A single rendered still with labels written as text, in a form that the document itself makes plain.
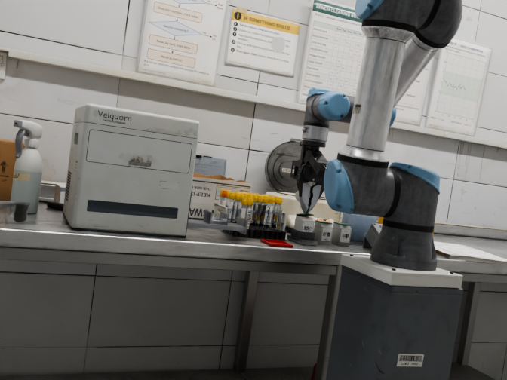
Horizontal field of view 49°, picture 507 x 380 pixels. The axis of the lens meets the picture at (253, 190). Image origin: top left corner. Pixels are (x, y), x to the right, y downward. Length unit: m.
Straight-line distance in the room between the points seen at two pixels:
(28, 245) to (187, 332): 1.02
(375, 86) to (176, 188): 0.54
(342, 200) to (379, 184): 0.09
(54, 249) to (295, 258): 0.61
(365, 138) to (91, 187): 0.64
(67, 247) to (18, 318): 0.78
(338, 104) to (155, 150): 0.50
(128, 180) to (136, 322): 0.88
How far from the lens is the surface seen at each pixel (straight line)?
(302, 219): 1.60
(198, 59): 2.08
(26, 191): 1.55
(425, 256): 1.29
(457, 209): 2.76
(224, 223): 1.46
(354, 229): 1.77
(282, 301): 2.31
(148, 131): 1.37
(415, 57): 1.39
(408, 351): 1.29
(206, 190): 1.72
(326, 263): 1.55
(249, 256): 1.44
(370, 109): 1.22
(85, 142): 1.34
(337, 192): 1.21
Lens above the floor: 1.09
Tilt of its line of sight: 3 degrees down
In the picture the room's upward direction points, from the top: 8 degrees clockwise
